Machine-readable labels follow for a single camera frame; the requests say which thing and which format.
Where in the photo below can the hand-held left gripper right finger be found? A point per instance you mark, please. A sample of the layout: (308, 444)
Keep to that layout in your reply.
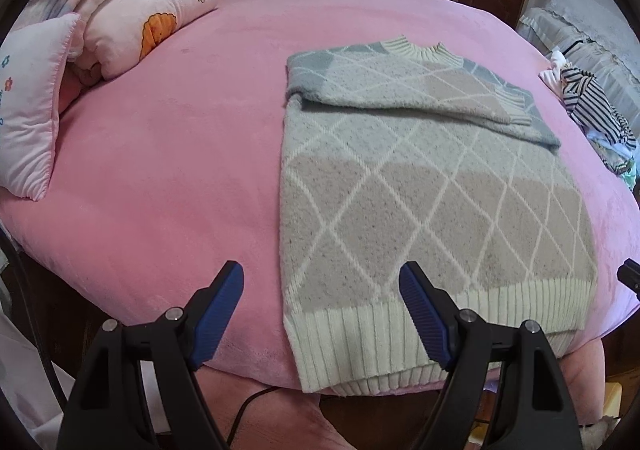
(425, 315)

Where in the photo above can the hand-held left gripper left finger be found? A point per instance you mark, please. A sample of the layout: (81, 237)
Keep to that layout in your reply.
(220, 315)

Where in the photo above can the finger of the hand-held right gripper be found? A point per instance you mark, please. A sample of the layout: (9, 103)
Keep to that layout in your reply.
(631, 277)

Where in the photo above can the grey beige diamond-pattern sweater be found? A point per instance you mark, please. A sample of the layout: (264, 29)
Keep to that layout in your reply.
(400, 180)

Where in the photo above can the pile of pastel clothes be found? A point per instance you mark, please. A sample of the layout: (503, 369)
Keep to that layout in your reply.
(620, 154)

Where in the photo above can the person's right leg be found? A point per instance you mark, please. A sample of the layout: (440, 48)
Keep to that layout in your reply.
(580, 380)

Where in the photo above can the person's leg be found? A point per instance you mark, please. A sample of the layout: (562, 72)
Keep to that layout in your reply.
(580, 380)
(285, 420)

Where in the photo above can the person's left leg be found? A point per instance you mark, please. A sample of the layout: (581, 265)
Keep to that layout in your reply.
(285, 420)

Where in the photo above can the white fluffy cloth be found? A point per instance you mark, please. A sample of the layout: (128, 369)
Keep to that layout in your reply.
(602, 435)

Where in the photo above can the pink bed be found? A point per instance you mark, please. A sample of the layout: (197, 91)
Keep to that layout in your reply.
(175, 154)

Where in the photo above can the black white striped garment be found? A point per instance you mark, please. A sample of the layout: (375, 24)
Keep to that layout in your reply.
(590, 99)

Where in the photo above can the white pink garment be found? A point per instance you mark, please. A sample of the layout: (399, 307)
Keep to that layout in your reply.
(552, 74)

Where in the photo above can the white pink embroidered cushion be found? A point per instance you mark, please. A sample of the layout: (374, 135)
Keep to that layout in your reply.
(30, 104)

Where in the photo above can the pink quilt with orange print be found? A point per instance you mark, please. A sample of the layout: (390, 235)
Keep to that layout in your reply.
(150, 4)

